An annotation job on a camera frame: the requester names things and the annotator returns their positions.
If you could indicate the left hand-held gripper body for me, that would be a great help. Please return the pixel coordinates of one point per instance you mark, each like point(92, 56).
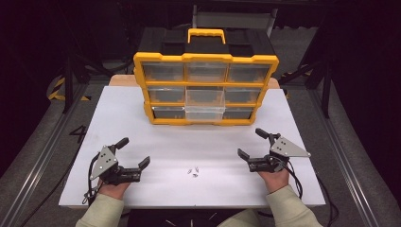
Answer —
point(107, 160)

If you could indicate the metal floor rail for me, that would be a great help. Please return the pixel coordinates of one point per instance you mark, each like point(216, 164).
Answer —
point(350, 164)
point(34, 170)

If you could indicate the grey metal chair frame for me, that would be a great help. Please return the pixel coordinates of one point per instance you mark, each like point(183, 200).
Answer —
point(233, 19)

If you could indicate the set of clear organizer drawers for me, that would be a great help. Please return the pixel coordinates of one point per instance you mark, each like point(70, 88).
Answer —
point(164, 72)

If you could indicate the person's left hand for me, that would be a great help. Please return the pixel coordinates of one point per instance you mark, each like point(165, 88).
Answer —
point(114, 190)

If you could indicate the clear plastic drawer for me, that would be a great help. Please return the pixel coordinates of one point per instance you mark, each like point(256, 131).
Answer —
point(205, 96)

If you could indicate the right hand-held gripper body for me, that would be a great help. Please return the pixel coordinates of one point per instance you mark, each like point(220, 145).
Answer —
point(285, 148)

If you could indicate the person's right hand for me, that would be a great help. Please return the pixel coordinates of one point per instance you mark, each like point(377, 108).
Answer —
point(275, 180)

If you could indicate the yellow and black organizer box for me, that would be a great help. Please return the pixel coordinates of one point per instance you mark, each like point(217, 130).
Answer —
point(205, 47)

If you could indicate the black tripod stand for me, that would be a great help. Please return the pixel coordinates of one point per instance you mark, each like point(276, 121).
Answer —
point(68, 82)
point(326, 85)

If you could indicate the yellow and black floor tape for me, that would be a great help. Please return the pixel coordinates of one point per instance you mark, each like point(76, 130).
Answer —
point(58, 91)
point(294, 72)

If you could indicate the person's beige clothing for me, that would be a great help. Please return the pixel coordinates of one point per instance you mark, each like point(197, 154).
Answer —
point(241, 219)

